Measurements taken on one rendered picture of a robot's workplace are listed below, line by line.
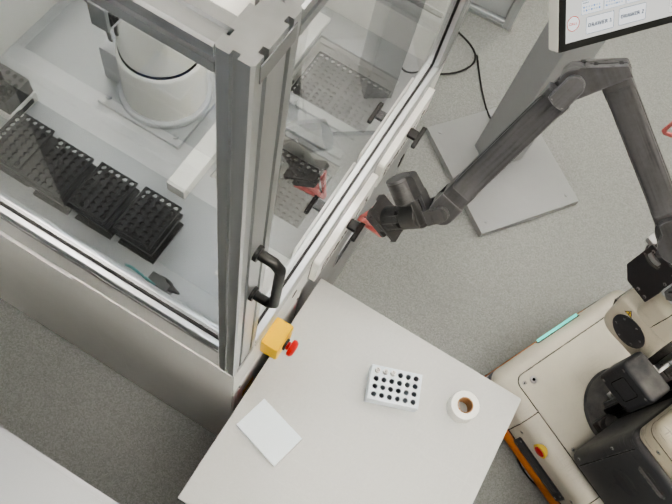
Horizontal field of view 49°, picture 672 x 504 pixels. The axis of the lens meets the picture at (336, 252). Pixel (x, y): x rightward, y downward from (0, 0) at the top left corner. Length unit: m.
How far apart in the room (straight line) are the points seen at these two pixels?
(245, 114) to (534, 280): 2.31
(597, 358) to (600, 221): 0.75
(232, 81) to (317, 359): 1.21
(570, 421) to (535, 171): 1.07
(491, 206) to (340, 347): 1.29
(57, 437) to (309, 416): 1.05
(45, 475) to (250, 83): 0.40
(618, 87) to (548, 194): 1.59
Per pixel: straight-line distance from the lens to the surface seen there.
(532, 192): 3.04
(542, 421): 2.45
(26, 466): 0.76
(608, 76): 1.49
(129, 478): 2.52
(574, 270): 3.00
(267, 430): 1.74
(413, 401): 1.80
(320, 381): 1.79
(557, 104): 1.49
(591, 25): 2.22
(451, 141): 3.04
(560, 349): 2.54
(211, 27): 0.65
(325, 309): 1.85
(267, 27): 0.66
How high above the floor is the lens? 2.49
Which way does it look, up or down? 65 degrees down
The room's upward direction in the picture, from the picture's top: 19 degrees clockwise
